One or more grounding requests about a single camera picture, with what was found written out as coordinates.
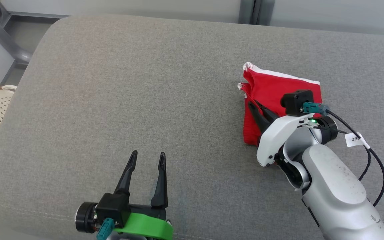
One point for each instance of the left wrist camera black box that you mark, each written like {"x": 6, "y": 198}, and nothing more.
{"x": 112, "y": 208}

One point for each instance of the red basketball jersey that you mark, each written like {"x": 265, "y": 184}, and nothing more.
{"x": 272, "y": 86}

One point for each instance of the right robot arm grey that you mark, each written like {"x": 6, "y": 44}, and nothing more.
{"x": 332, "y": 186}

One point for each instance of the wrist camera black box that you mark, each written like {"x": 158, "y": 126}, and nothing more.
{"x": 112, "y": 208}
{"x": 295, "y": 101}

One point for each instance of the grey metal pipe frame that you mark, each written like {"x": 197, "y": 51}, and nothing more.
{"x": 8, "y": 40}

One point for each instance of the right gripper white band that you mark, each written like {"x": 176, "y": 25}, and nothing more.
{"x": 272, "y": 140}

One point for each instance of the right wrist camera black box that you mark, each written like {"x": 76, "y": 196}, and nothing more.
{"x": 295, "y": 101}

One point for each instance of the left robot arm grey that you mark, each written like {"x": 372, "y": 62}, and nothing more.
{"x": 128, "y": 237}

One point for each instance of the grey partition post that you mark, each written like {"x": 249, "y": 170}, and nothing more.
{"x": 257, "y": 10}

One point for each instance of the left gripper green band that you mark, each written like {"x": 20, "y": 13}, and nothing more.
{"x": 148, "y": 228}

